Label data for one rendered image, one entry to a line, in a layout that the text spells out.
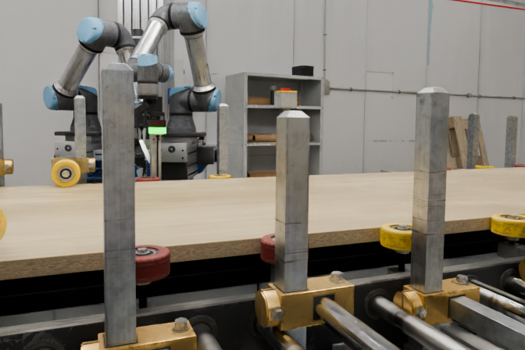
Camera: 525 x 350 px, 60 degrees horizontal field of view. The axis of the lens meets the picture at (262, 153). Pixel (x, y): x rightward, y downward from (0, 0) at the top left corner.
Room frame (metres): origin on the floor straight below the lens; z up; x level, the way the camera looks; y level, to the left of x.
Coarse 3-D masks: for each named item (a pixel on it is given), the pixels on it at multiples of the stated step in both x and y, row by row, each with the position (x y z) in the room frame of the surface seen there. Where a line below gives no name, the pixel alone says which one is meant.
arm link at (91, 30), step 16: (80, 32) 2.00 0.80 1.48; (96, 32) 1.98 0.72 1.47; (112, 32) 2.04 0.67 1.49; (80, 48) 2.05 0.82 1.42; (96, 48) 2.04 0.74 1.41; (80, 64) 2.08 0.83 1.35; (64, 80) 2.13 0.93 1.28; (80, 80) 2.16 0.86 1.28; (48, 96) 2.16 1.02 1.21; (64, 96) 2.16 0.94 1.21
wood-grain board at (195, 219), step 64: (0, 192) 1.22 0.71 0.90; (64, 192) 1.23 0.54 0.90; (192, 192) 1.25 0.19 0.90; (256, 192) 1.26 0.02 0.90; (320, 192) 1.27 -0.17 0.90; (384, 192) 1.29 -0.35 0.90; (448, 192) 1.30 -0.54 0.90; (512, 192) 1.31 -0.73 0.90; (0, 256) 0.65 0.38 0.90; (64, 256) 0.65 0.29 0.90; (192, 256) 0.72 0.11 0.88
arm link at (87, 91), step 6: (78, 90) 2.27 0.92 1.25; (84, 90) 2.28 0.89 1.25; (90, 90) 2.30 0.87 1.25; (96, 90) 2.34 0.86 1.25; (84, 96) 2.27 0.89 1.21; (90, 96) 2.30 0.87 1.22; (96, 96) 2.34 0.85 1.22; (90, 102) 2.30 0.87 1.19; (96, 102) 2.33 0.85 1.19; (90, 108) 2.30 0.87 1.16; (96, 108) 2.33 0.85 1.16
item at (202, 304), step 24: (480, 264) 0.83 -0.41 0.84; (504, 264) 0.84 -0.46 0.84; (360, 288) 0.72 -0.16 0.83; (384, 288) 0.74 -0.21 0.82; (144, 312) 0.60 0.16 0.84; (168, 312) 0.61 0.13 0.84; (192, 312) 0.62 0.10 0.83; (216, 312) 0.63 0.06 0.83; (240, 312) 0.65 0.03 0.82; (360, 312) 0.72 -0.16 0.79; (0, 336) 0.53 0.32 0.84; (24, 336) 0.54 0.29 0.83; (48, 336) 0.55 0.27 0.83; (72, 336) 0.56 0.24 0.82; (96, 336) 0.57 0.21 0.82; (216, 336) 0.63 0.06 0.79; (240, 336) 0.65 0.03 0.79; (312, 336) 0.69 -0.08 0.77; (336, 336) 0.71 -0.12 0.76; (384, 336) 0.74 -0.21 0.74; (408, 336) 0.76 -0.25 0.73; (480, 336) 0.80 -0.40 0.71
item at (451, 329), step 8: (448, 328) 0.77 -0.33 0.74; (456, 328) 0.77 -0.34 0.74; (456, 336) 0.74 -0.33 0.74; (464, 336) 0.74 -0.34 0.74; (472, 336) 0.74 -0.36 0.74; (336, 344) 0.70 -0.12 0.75; (344, 344) 0.71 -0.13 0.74; (464, 344) 0.72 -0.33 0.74; (472, 344) 0.71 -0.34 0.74; (480, 344) 0.71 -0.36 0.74; (488, 344) 0.71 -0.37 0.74
